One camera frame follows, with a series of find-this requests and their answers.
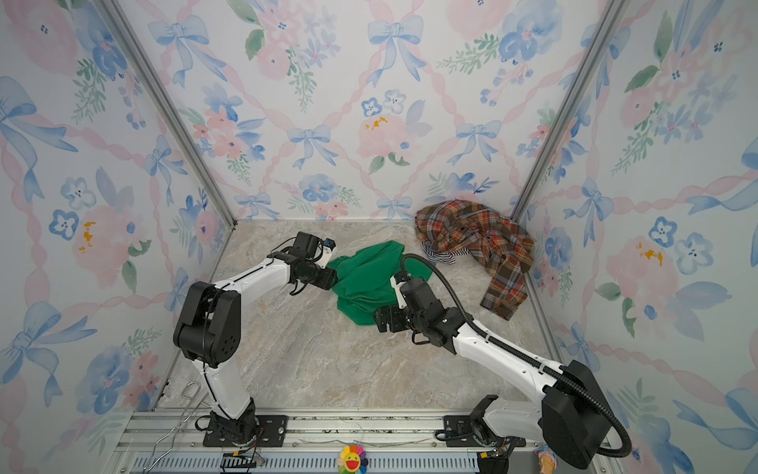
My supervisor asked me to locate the green cloth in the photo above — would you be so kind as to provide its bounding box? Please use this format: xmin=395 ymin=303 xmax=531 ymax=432
xmin=328 ymin=240 xmax=405 ymax=326

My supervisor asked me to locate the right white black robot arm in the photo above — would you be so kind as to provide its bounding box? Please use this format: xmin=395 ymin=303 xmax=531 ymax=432
xmin=373 ymin=273 xmax=612 ymax=469

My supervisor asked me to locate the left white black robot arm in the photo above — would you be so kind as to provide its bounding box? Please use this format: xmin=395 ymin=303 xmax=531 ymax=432
xmin=173 ymin=232 xmax=338 ymax=448

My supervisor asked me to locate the striped cloth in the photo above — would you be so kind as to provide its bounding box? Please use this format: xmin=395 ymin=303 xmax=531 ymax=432
xmin=424 ymin=247 xmax=469 ymax=265

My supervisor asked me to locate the plaid flannel shirt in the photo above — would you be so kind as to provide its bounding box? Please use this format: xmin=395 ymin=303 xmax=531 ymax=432
xmin=415 ymin=199 xmax=534 ymax=320

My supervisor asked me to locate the rainbow smiling flower toy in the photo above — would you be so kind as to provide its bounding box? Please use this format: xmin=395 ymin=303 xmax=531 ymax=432
xmin=337 ymin=444 xmax=368 ymax=474

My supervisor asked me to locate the ice cream cone toy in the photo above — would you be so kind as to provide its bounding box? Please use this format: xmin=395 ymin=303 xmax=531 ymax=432
xmin=535 ymin=446 xmax=558 ymax=474

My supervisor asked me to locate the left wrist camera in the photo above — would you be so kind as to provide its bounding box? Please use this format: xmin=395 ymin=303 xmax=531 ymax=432
xmin=322 ymin=238 xmax=337 ymax=252

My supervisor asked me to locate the black corrugated cable conduit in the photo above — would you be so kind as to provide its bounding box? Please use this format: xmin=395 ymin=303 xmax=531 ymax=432
xmin=399 ymin=253 xmax=633 ymax=458

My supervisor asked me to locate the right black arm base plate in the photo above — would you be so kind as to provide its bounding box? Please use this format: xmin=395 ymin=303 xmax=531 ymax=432
xmin=434 ymin=415 xmax=526 ymax=450

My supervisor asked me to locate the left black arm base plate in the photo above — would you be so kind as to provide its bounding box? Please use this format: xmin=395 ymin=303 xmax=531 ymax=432
xmin=200 ymin=413 xmax=289 ymax=448

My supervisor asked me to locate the loose grey wire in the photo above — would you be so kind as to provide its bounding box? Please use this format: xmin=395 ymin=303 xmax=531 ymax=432
xmin=141 ymin=381 xmax=203 ymax=474

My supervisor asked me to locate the aluminium rail frame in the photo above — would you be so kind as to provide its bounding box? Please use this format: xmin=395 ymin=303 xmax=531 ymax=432
xmin=111 ymin=408 xmax=620 ymax=474

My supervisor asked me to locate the left aluminium corner post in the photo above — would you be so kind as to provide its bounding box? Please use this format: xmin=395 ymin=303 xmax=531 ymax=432
xmin=94 ymin=0 xmax=237 ymax=228

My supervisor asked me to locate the aluminium corner post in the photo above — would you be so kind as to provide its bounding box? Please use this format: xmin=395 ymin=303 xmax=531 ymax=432
xmin=511 ymin=0 xmax=627 ymax=222
xmin=94 ymin=0 xmax=237 ymax=228

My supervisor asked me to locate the right aluminium corner post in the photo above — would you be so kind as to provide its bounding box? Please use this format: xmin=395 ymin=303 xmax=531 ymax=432
xmin=511 ymin=0 xmax=627 ymax=222

